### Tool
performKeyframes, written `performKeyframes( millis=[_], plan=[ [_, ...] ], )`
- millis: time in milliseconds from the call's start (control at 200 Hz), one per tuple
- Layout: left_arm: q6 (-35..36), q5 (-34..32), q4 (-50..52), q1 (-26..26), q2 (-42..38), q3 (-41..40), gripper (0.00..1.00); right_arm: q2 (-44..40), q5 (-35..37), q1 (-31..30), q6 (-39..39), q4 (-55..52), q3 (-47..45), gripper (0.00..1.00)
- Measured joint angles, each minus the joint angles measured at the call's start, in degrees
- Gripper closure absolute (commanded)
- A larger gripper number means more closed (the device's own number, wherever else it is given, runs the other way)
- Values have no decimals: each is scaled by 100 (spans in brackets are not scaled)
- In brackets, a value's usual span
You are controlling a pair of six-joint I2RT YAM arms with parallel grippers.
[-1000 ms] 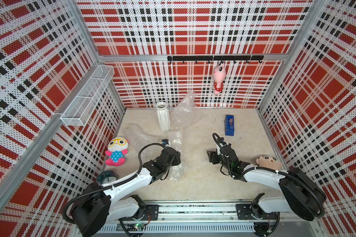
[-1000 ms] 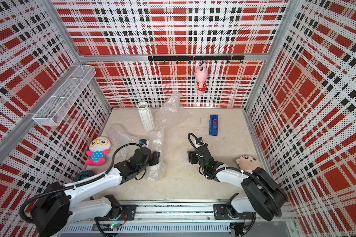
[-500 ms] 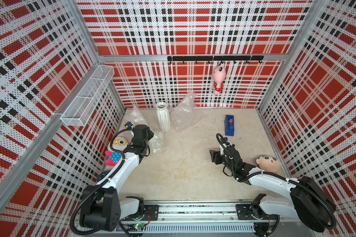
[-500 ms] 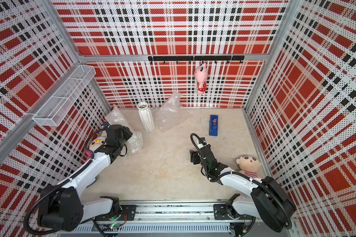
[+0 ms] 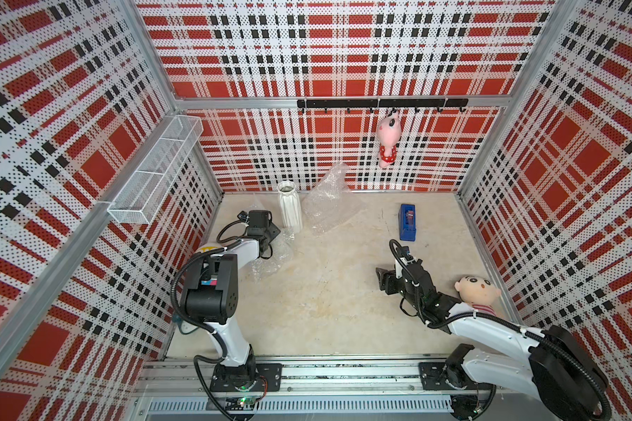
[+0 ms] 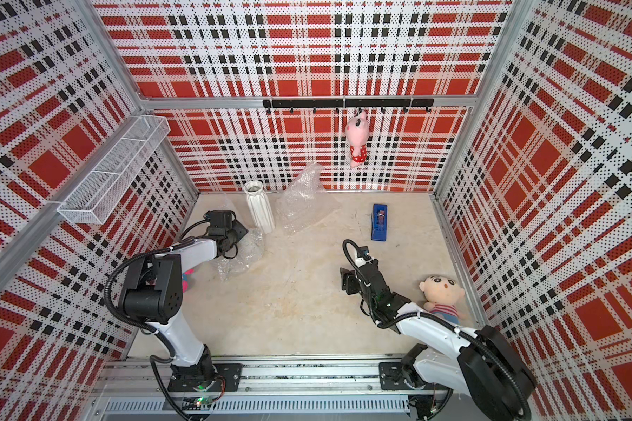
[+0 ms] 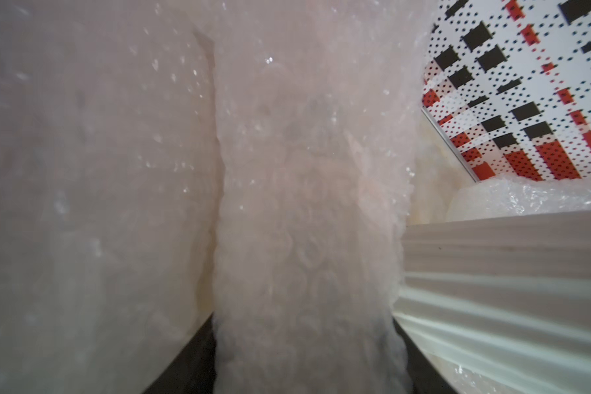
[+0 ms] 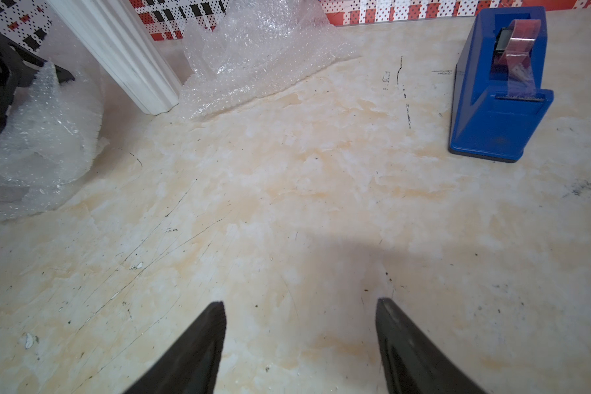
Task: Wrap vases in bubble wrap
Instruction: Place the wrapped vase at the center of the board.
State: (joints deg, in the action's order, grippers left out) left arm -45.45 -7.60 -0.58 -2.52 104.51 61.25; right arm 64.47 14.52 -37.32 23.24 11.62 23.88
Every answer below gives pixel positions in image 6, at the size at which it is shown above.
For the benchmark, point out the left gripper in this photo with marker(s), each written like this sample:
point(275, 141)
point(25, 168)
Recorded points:
point(240, 229)

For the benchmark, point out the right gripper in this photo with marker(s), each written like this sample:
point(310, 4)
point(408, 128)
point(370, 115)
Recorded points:
point(348, 281)

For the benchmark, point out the tall white ribbed vase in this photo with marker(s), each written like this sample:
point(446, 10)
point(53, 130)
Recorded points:
point(259, 206)

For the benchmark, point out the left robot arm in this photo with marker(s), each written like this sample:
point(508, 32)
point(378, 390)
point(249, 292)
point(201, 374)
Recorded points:
point(146, 291)

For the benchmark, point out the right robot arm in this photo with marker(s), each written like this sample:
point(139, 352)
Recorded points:
point(479, 363)

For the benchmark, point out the crumpled bubble wrap pile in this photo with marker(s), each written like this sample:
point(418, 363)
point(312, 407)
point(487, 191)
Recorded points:
point(305, 202)

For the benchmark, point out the doll head plush toy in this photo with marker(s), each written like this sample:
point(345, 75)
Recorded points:
point(442, 295)

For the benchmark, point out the blue box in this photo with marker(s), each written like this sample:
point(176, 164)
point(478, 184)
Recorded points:
point(379, 222)

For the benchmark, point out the owl plush toy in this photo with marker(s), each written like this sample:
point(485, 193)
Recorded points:
point(186, 279)

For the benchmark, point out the pink hanging plush toy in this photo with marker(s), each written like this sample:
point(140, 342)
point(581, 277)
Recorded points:
point(357, 133)

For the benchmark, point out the clear wall shelf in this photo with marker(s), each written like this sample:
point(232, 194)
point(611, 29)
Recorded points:
point(94, 199)

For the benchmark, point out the metal base rail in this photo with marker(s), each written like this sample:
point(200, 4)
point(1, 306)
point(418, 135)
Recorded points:
point(331, 386)

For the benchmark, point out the black hook rail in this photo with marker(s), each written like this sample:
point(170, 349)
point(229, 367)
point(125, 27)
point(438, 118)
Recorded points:
point(353, 103)

